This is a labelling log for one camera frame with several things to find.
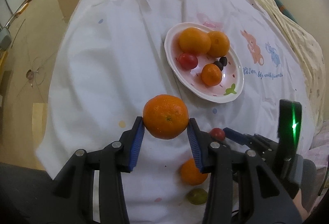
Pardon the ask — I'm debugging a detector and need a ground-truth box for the green tomato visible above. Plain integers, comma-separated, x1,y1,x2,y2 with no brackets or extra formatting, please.
186,188,208,205

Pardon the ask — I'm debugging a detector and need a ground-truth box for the teal pillow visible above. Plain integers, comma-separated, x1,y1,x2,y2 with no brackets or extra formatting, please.
274,0,297,23

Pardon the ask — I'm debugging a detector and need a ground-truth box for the mandarin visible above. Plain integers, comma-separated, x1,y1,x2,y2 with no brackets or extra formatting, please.
180,158,208,186
201,64,222,87
143,94,189,140

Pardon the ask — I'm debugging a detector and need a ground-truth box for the white cartoon bed sheet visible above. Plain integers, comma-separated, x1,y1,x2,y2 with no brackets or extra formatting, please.
35,0,316,224

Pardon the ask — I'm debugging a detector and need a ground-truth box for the red cherry tomato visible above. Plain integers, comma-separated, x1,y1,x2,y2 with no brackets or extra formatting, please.
178,53,198,70
209,128,226,141

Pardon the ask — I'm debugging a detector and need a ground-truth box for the large orange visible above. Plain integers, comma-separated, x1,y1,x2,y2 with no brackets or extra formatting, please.
178,27,211,55
208,30,230,58

